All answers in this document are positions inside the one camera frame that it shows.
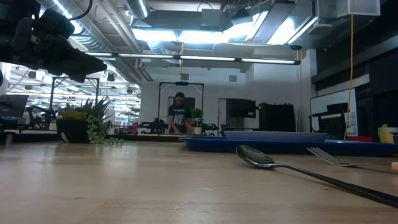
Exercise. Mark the black workstation frame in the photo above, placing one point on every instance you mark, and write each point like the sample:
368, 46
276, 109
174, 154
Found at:
159, 105
51, 99

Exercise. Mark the black cabinet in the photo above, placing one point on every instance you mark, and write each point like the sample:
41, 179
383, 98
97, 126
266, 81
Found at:
276, 118

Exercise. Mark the yellow squeeze bottle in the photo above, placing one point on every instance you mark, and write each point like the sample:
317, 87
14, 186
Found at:
385, 135

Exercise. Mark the dark metal spoon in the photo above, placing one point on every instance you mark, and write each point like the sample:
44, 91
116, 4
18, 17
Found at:
255, 157

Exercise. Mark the black perforated rack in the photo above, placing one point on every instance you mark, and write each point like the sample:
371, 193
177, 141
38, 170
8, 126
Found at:
334, 126

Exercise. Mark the person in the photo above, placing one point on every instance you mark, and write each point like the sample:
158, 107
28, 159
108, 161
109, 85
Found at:
179, 116

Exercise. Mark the small plant in white pot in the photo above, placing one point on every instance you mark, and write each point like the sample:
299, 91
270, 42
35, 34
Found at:
197, 116

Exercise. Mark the blue plastic tray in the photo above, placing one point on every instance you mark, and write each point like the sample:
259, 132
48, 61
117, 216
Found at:
211, 145

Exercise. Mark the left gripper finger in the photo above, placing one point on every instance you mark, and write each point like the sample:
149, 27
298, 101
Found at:
84, 63

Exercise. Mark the long ceiling light bar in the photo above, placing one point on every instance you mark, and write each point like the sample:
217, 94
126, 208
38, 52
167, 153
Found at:
205, 58

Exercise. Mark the black wall screen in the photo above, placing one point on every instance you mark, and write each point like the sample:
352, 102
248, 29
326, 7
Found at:
241, 108

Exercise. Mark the red box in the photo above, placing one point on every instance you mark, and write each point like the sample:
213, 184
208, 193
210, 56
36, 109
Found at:
360, 139

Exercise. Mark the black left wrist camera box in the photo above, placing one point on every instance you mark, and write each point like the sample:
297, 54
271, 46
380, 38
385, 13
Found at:
57, 23

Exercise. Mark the black background robot arm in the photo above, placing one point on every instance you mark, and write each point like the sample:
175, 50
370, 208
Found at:
210, 127
154, 127

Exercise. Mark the succulent plant in black pot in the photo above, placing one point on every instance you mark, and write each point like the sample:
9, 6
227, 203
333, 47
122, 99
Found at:
73, 130

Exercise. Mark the white round plate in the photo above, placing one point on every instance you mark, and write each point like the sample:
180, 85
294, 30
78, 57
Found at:
273, 136

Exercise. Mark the black computer monitor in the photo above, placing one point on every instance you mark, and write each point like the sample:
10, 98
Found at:
12, 105

